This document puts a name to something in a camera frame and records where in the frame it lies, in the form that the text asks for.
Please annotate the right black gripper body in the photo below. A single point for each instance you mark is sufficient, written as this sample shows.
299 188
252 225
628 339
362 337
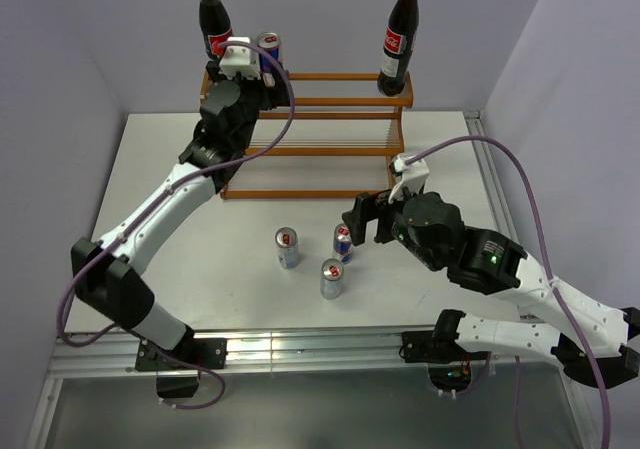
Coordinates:
399 229

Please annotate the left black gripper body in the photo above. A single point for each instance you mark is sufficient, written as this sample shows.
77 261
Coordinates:
256 95

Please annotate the blue energy can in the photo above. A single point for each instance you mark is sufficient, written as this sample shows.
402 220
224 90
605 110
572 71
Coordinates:
270 42

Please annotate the cola glass bottle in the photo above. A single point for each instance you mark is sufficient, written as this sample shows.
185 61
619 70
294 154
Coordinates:
215 25
398 47

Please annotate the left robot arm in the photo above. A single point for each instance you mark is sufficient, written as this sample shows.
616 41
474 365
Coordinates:
107 272

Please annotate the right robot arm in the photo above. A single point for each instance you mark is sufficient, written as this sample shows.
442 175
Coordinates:
587 339

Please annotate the wooden three-tier shelf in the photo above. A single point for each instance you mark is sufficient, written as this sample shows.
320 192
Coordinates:
334 123

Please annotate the front silver energy can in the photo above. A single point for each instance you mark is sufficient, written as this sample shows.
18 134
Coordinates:
332 278

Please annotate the silver energy can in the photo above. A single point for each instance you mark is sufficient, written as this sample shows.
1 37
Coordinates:
332 278
286 240

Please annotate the leftmost silver energy can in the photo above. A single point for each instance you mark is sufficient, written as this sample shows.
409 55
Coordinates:
286 240

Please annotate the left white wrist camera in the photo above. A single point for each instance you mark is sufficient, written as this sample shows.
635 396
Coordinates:
239 59

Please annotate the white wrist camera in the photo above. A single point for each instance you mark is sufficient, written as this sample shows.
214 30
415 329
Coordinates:
410 175
239 59

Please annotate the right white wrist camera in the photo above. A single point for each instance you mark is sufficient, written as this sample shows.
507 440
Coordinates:
410 175

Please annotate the aluminium side rail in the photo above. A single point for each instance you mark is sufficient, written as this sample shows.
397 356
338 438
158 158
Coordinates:
494 190

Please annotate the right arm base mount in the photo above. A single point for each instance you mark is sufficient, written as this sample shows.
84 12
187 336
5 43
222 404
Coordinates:
449 366

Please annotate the aluminium front rail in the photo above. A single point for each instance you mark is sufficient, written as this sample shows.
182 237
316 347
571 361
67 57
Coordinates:
240 352

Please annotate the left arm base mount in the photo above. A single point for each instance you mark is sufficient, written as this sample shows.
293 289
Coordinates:
200 359

